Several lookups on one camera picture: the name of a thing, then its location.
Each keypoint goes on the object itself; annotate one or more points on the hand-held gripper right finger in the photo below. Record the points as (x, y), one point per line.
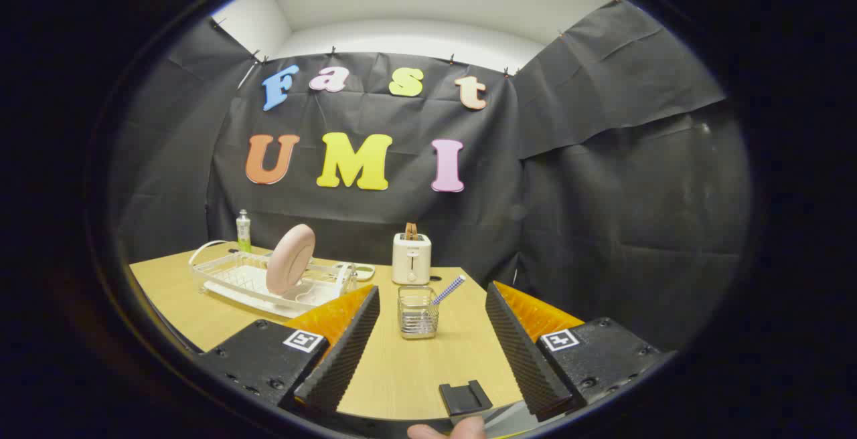
(522, 359)

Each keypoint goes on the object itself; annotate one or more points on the black table clamp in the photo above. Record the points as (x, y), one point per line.
(465, 397)

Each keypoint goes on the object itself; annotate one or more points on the white divided snack tray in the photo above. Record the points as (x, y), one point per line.
(365, 272)

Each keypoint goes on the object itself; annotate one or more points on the green liquid bottle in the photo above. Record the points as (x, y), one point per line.
(243, 231)

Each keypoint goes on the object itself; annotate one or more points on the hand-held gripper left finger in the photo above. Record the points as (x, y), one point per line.
(341, 359)

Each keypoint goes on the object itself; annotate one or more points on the brown toast slice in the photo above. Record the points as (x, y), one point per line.
(410, 230)

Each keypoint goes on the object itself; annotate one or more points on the white toaster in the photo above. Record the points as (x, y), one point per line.
(410, 258)

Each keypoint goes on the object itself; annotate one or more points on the pink plate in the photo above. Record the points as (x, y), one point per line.
(291, 258)

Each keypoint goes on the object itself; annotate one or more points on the white dish rack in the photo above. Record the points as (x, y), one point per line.
(234, 278)

